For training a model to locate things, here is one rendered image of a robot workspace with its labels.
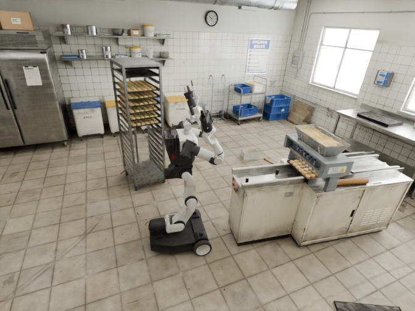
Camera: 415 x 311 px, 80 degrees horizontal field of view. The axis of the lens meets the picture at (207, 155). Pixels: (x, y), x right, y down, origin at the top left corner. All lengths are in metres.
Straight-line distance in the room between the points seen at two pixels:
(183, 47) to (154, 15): 0.89
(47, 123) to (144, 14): 2.89
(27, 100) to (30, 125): 0.45
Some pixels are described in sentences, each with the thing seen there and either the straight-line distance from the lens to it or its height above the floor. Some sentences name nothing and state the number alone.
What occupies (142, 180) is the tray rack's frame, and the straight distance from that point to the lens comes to 3.87.
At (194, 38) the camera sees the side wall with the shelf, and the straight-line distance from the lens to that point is 6.31.
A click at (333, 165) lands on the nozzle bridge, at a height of 1.16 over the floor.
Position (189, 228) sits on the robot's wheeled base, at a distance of 3.01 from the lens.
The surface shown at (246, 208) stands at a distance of 2.68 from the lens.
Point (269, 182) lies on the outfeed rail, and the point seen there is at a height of 0.88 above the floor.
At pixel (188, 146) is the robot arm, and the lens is 2.09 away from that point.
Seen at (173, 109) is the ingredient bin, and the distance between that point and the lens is 5.74.
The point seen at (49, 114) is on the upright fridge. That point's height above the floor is 0.71.
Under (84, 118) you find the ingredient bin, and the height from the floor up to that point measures 0.50.
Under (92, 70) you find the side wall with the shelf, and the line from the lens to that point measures 5.98.
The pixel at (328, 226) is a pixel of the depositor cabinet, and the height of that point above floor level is 0.31.
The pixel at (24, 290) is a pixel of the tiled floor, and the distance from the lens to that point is 3.15.
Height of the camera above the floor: 2.30
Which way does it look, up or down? 28 degrees down
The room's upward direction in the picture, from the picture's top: 3 degrees clockwise
